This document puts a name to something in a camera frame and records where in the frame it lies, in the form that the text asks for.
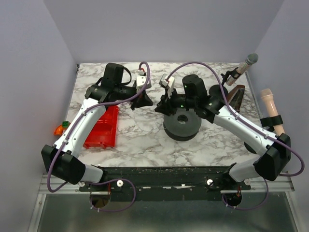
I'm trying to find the red plastic bin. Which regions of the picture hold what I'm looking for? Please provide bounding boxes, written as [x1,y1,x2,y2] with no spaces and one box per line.
[83,106,119,149]

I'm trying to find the thin white cable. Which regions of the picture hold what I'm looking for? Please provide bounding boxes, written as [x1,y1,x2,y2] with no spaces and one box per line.
[132,106,167,132]

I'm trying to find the pink beige microphone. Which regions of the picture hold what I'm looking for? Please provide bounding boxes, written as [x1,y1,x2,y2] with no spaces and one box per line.
[260,88,285,136]

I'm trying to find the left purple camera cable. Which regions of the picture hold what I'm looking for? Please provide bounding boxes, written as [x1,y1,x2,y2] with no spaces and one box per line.
[47,61,152,213]

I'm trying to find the green toy brick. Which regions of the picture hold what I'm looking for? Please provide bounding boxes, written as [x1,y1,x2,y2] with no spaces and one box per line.
[62,121,70,128]

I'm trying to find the black filament spool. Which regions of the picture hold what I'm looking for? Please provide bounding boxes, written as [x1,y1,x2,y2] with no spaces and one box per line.
[163,109,201,142]

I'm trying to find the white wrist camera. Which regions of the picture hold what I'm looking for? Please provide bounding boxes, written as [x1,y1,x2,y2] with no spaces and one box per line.
[159,74,175,99]
[135,75,152,91]

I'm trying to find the grey silver microphone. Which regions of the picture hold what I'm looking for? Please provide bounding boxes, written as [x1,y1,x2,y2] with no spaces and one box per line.
[226,53,259,86]

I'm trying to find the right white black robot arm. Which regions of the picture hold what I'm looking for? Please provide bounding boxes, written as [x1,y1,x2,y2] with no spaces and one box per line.
[155,74,291,183]

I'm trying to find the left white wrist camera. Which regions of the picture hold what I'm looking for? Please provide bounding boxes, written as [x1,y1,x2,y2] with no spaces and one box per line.
[135,75,152,91]

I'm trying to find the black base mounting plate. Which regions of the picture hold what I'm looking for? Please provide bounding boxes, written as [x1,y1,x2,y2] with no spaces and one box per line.
[78,166,251,202]

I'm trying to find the purple camera cable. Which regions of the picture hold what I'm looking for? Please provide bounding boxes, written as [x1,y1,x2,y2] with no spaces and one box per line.
[47,61,152,213]
[166,61,304,210]

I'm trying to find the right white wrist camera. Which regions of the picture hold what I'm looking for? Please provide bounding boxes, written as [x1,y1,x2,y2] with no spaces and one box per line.
[159,74,175,99]

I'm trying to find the black round microphone stand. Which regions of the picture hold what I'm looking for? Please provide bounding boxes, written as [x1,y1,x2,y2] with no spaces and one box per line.
[209,68,241,99]

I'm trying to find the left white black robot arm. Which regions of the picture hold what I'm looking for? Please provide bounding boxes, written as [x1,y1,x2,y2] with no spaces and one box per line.
[41,61,153,184]

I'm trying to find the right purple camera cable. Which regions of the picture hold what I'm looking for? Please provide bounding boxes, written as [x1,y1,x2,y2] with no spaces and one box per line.
[166,61,304,210]

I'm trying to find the orange toy brick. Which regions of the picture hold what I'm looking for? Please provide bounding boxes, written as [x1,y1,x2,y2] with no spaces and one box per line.
[54,125,66,136]

